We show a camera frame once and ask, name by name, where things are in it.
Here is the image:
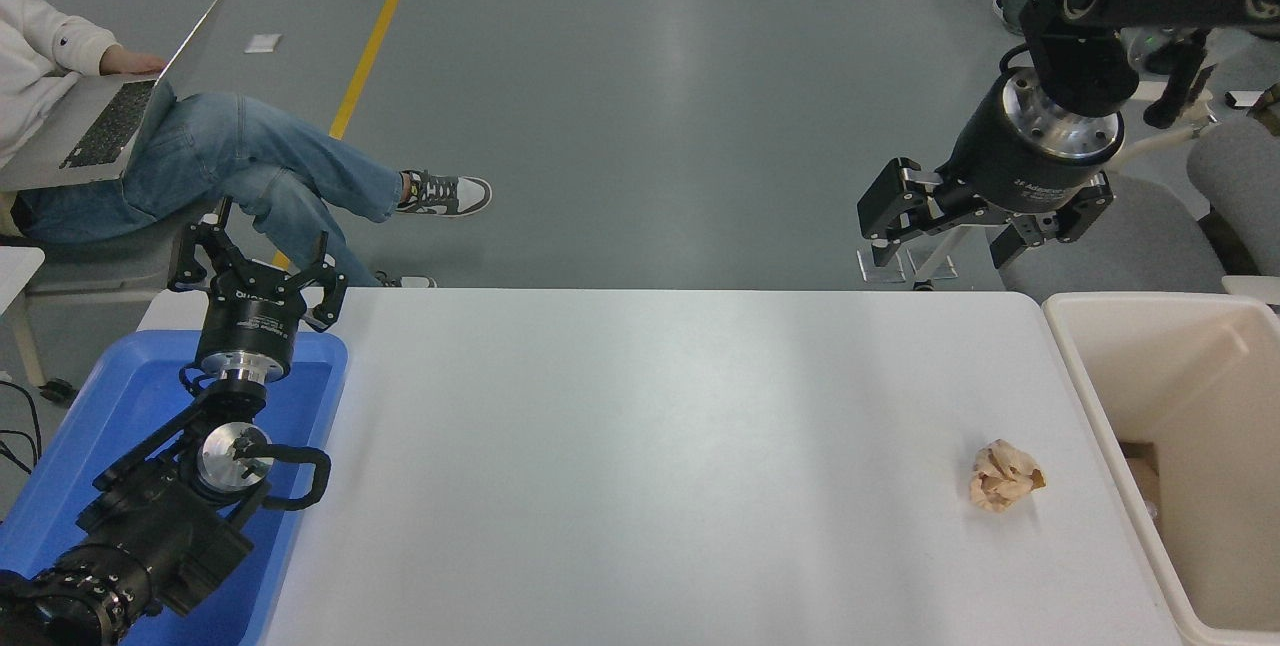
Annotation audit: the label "large pale bin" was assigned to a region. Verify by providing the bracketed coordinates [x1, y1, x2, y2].
[1042, 292, 1280, 646]

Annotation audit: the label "blue plastic tray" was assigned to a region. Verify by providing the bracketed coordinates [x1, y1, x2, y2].
[0, 329, 349, 646]

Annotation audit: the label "person's hand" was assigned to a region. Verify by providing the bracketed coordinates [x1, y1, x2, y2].
[100, 45, 169, 76]

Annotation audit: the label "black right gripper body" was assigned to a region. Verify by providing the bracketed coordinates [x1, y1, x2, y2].
[943, 76, 1117, 219]

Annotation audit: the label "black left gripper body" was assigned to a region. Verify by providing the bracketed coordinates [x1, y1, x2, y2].
[196, 263, 314, 361]

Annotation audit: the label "small white side table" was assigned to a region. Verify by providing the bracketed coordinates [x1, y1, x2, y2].
[0, 246, 47, 319]

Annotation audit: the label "brown cardboard piece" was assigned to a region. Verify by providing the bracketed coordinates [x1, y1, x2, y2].
[1118, 440, 1167, 529]

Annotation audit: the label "black floor cables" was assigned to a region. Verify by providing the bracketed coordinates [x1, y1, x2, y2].
[0, 381, 44, 475]

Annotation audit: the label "grey office chair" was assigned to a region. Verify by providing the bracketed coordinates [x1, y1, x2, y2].
[915, 76, 1280, 302]

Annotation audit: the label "grey padded stool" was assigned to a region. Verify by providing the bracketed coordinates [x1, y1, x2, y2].
[0, 196, 229, 405]

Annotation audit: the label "tan paper ball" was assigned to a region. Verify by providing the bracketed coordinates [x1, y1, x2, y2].
[968, 439, 1047, 513]

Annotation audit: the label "silver laptop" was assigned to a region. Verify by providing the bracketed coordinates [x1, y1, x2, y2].
[0, 0, 234, 192]

